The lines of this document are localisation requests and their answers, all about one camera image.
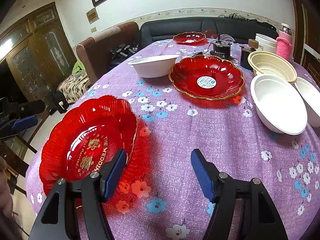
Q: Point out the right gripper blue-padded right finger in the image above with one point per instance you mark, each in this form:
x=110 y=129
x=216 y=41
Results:
x=259 y=217

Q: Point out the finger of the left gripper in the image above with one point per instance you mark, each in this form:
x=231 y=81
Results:
x=15 y=127
x=13 y=110

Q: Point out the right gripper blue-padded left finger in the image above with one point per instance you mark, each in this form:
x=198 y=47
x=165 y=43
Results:
x=57 y=218

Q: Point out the red wedding plate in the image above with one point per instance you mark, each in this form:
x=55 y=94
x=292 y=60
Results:
x=87 y=137

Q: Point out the red gold-rimmed plate with sticker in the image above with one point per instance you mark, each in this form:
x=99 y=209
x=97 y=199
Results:
x=207 y=78

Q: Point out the cream plastic bowl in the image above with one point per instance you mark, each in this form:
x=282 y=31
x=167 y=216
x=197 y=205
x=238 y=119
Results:
x=264 y=62

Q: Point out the wooden cabinet with glass doors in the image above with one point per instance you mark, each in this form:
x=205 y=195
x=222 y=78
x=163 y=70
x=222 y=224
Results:
x=38 y=53

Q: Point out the patterned cushion stool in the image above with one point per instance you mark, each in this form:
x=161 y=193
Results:
x=74 y=86

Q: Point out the purple floral tablecloth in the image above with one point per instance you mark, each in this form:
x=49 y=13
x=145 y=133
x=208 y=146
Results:
x=163 y=191

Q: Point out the brown armchair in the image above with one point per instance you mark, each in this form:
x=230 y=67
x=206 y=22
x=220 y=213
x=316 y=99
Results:
x=95 y=51

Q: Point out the large white paper bowl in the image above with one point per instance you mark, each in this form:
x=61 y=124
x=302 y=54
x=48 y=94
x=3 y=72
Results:
x=278 y=104

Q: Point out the white paper bowl at edge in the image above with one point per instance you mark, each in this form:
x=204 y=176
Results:
x=311 y=97

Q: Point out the black cylindrical device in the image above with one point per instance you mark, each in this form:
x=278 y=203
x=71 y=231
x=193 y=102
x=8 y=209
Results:
x=244 y=57

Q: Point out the brown tape roll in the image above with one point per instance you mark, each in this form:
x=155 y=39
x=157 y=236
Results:
x=253 y=43

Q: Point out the white plastic jar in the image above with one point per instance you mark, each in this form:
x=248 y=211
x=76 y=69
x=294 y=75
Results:
x=266 y=43

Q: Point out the black leather sofa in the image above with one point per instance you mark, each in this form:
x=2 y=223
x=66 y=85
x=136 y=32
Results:
x=240 y=30

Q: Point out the far red gold-rimmed plate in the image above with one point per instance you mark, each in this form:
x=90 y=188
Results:
x=189 y=37

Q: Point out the small wall plaque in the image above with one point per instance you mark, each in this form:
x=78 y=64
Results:
x=92 y=15

